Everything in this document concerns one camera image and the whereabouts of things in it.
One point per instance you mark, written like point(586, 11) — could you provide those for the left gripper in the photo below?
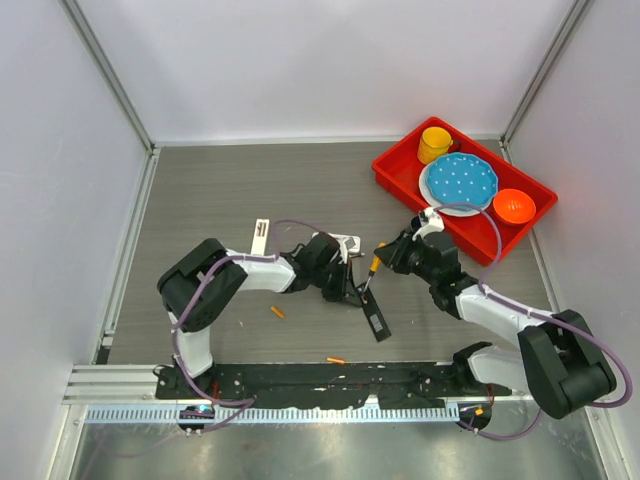
point(340, 293)

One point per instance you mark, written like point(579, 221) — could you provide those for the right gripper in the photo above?
point(394, 253)

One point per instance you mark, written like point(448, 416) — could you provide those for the orange handle screwdriver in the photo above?
point(374, 267)

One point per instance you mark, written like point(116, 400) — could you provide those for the black remote control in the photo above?
point(374, 316)

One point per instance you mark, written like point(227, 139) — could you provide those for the white remote with orange batteries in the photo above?
point(260, 237)

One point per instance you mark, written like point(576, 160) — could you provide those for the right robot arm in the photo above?
point(557, 362)

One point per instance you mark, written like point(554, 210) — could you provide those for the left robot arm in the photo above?
point(197, 289)

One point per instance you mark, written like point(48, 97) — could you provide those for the white grey plate underneath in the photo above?
point(432, 202)

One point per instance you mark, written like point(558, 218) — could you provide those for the blue polka dot plate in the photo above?
point(462, 178)

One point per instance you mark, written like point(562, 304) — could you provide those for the red plastic tray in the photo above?
point(398, 170)

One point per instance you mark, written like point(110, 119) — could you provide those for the yellow cup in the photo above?
point(435, 142)

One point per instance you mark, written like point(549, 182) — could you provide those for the orange bowl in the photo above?
point(514, 207)

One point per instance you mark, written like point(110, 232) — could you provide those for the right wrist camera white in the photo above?
point(426, 222)

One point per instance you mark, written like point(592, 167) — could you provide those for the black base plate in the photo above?
point(396, 385)

